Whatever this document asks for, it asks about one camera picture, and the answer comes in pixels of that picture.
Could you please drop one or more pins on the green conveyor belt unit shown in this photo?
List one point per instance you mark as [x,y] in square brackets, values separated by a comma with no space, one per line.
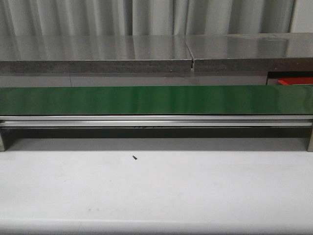
[243,106]

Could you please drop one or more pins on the grey stone counter left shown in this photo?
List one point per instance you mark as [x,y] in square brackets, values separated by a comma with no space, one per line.
[63,61]

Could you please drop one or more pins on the grey stone counter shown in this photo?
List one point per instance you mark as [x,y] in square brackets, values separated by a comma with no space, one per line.
[63,61]
[250,59]

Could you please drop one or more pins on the grey stone counter right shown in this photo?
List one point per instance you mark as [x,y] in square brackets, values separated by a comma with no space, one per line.
[250,59]

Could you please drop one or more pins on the red plastic tray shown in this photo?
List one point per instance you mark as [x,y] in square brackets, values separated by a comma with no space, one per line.
[296,81]

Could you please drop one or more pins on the grey pleated curtain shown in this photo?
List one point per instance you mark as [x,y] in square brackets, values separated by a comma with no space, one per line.
[144,17]

